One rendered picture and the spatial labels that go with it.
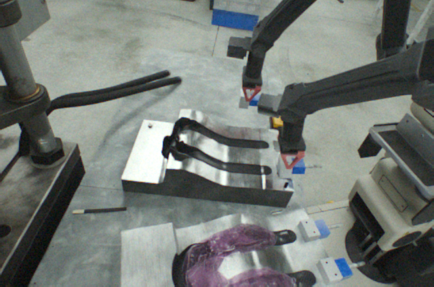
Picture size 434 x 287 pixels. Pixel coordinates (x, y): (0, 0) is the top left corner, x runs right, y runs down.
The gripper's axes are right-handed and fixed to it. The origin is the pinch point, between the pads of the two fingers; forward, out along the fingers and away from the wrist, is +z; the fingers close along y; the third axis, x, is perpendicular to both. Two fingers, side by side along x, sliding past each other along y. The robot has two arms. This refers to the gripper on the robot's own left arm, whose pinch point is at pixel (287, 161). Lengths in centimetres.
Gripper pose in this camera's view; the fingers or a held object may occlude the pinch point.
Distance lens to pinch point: 88.8
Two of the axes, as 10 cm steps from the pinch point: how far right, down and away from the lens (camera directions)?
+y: -0.1, 5.5, -8.4
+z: -0.1, 8.4, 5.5
